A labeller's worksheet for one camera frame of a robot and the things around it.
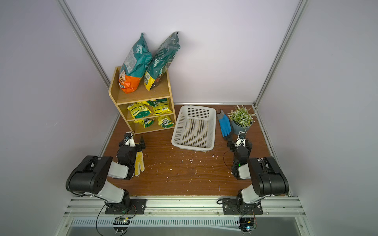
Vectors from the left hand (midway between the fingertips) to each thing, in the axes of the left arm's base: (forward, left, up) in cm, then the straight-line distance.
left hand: (135, 135), depth 90 cm
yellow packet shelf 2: (+14, -16, +9) cm, 23 cm away
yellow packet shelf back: (+21, -13, +9) cm, 27 cm away
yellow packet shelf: (+13, -1, +9) cm, 16 cm away
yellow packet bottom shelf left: (+12, -3, -3) cm, 13 cm away
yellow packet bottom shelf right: (+15, -16, -5) cm, 22 cm away
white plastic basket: (+12, -38, -9) cm, 40 cm away
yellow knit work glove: (-14, -3, -9) cm, 17 cm away
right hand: (0, -66, +1) cm, 66 cm away
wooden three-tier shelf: (+19, -18, +21) cm, 34 cm away
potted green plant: (+9, -67, +7) cm, 68 cm away
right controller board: (-43, -63, -10) cm, 77 cm away
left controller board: (-44, -1, -14) cm, 46 cm away
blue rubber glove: (+14, -59, -5) cm, 61 cm away
